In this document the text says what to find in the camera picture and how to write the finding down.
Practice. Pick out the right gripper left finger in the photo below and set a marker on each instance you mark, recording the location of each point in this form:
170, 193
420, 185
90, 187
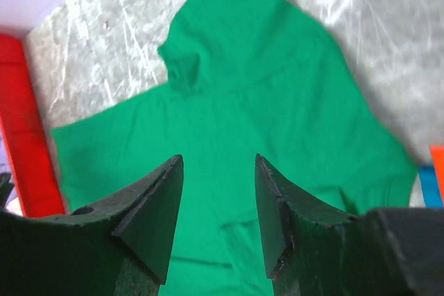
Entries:
120, 245

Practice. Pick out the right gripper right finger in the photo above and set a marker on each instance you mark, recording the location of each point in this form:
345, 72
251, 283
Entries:
312, 248

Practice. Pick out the green t-shirt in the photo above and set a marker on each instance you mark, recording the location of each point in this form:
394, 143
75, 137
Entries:
245, 78

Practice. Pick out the folded blue t-shirt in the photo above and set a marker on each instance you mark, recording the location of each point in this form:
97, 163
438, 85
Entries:
429, 186

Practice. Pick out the red plastic bin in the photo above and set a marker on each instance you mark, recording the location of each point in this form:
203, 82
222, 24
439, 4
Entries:
25, 141

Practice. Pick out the folded orange t-shirt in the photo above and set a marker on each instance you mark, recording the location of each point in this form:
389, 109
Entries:
437, 153

